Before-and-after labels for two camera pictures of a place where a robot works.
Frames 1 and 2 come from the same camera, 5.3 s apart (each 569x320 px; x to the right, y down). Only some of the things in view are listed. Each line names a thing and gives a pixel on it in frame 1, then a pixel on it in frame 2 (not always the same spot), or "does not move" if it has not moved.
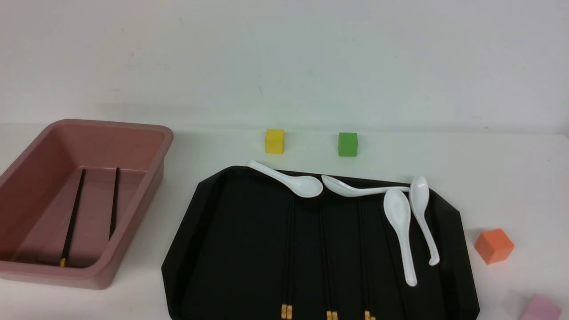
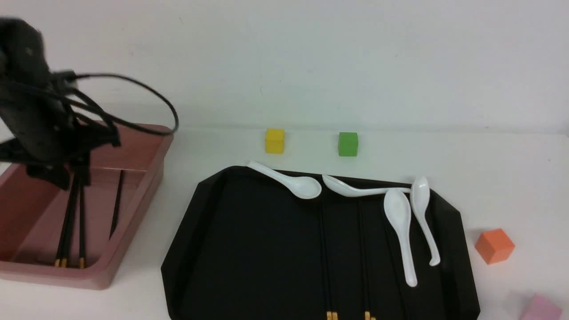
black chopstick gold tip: [284, 296] -> [64, 258]
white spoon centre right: [397, 203] does not move
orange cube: [494, 246] does not move
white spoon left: [303, 186] does not move
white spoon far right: [420, 190] does not move
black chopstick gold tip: [289, 267] -> [81, 243]
